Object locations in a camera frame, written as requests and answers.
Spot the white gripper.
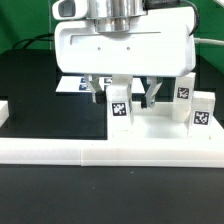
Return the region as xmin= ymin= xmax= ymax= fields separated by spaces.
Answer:
xmin=55 ymin=8 xmax=196 ymax=108

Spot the white square table top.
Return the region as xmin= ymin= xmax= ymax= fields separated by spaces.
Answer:
xmin=116 ymin=102 xmax=224 ymax=141

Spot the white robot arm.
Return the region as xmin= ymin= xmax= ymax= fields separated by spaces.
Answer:
xmin=52 ymin=0 xmax=199 ymax=108

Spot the white marker tag plate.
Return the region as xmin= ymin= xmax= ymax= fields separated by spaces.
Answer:
xmin=56 ymin=76 xmax=144 ymax=94

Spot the white U-shaped obstacle fence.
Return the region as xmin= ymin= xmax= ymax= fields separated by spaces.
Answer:
xmin=0 ymin=100 xmax=224 ymax=169

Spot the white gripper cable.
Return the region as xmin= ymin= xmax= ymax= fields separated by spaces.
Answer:
xmin=193 ymin=37 xmax=224 ymax=47

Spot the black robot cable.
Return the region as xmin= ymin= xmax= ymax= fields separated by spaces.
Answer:
xmin=11 ymin=32 xmax=56 ymax=51

